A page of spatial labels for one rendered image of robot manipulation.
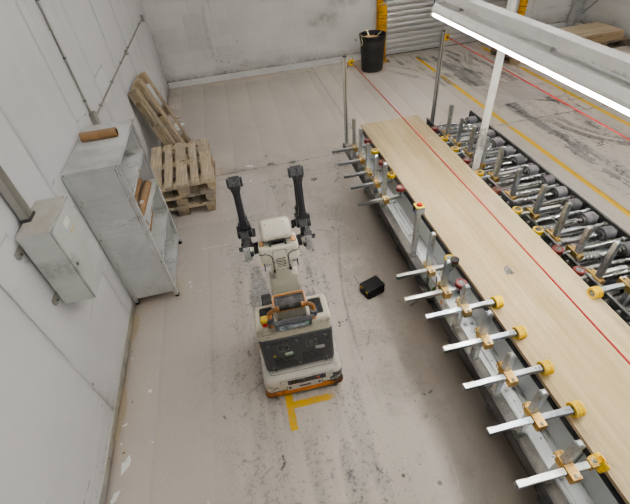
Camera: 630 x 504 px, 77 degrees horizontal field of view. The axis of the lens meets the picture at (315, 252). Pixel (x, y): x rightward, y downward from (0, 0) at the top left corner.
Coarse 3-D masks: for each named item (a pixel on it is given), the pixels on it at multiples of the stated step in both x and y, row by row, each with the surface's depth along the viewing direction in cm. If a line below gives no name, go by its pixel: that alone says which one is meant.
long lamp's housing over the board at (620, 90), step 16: (448, 16) 258; (464, 16) 244; (480, 16) 240; (480, 32) 229; (496, 32) 217; (512, 32) 213; (512, 48) 205; (528, 48) 196; (544, 48) 191; (544, 64) 186; (560, 64) 179; (576, 64) 173; (592, 64) 172; (576, 80) 171; (592, 80) 164; (608, 80) 158; (624, 80) 157; (608, 96) 157; (624, 96) 152
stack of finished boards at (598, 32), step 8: (584, 24) 880; (592, 24) 875; (600, 24) 871; (576, 32) 844; (584, 32) 840; (592, 32) 836; (600, 32) 832; (608, 32) 828; (616, 32) 832; (592, 40) 829; (600, 40) 833; (608, 40) 838
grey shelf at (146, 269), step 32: (96, 128) 367; (128, 128) 362; (96, 160) 321; (128, 160) 379; (96, 192) 323; (128, 192) 337; (160, 192) 433; (96, 224) 342; (128, 224) 349; (160, 224) 424; (128, 256) 371; (160, 256) 379; (128, 288) 396; (160, 288) 405
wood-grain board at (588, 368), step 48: (384, 144) 435; (432, 144) 427; (432, 192) 363; (480, 192) 358; (480, 240) 312; (528, 240) 307; (480, 288) 276; (528, 288) 273; (576, 288) 270; (528, 336) 245; (576, 336) 243; (624, 336) 240; (576, 384) 221; (624, 384) 218; (576, 432) 204; (624, 432) 200; (624, 480) 185
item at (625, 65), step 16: (448, 0) 258; (464, 0) 242; (480, 0) 237; (512, 0) 294; (496, 16) 216; (512, 16) 207; (528, 32) 196; (544, 32) 186; (560, 32) 182; (560, 48) 179; (576, 48) 170; (592, 48) 163; (608, 48) 162; (496, 64) 325; (608, 64) 157; (624, 64) 151; (496, 80) 333; (480, 128) 366; (480, 144) 372; (480, 160) 384
